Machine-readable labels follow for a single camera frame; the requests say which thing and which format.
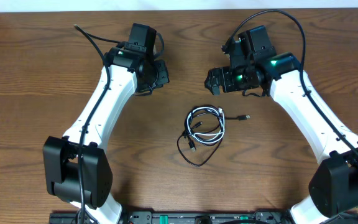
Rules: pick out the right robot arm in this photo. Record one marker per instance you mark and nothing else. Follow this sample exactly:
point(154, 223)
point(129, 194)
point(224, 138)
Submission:
point(254, 63)

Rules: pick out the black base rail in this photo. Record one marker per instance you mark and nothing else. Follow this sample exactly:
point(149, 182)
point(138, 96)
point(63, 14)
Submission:
point(265, 216)

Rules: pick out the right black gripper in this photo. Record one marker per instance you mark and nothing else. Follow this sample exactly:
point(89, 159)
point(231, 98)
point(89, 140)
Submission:
point(214, 74)

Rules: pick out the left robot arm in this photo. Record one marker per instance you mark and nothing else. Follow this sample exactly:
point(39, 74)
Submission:
point(77, 170)

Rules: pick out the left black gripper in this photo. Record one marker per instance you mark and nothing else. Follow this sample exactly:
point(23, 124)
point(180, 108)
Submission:
point(164, 78)

